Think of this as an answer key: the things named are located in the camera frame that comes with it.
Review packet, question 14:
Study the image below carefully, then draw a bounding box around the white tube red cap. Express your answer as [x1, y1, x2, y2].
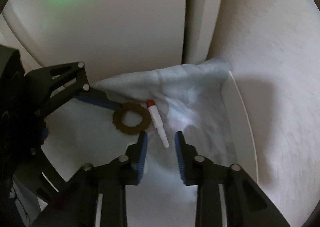
[146, 99, 169, 149]

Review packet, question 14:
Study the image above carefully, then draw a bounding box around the light blue floral cloth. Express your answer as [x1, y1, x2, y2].
[41, 57, 238, 227]

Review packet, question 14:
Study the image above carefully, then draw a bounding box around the white low table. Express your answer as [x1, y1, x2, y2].
[220, 72, 259, 183]

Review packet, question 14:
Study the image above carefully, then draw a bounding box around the brown scrunchie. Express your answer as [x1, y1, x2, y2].
[112, 102, 151, 135]

